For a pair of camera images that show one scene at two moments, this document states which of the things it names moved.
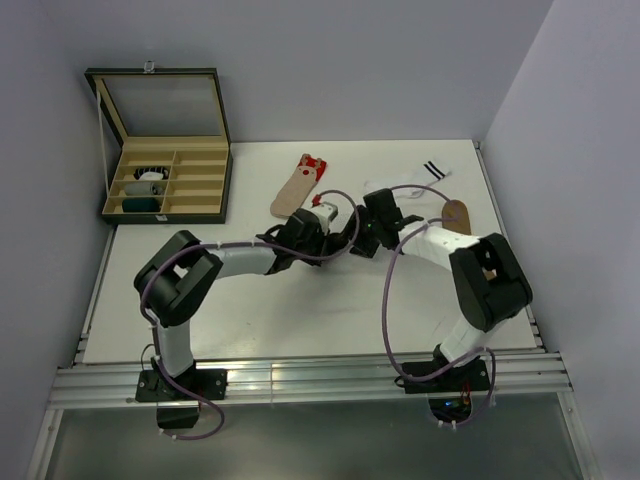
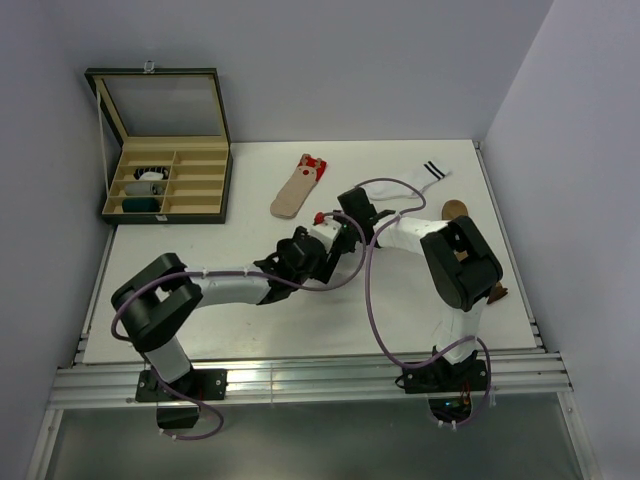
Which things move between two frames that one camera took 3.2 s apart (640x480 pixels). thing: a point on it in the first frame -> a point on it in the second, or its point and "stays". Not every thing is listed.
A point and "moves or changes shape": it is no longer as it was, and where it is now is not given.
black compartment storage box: x=176 y=163 stays
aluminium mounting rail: x=95 y=387 stays
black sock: x=274 y=230 moves or changes shape
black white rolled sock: x=151 y=174 stays
